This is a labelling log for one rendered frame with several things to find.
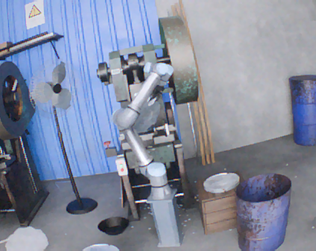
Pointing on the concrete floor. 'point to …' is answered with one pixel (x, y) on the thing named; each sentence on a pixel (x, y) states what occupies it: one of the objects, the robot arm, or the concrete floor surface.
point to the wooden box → (217, 208)
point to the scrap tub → (262, 211)
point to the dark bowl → (113, 225)
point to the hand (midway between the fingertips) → (149, 102)
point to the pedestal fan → (48, 91)
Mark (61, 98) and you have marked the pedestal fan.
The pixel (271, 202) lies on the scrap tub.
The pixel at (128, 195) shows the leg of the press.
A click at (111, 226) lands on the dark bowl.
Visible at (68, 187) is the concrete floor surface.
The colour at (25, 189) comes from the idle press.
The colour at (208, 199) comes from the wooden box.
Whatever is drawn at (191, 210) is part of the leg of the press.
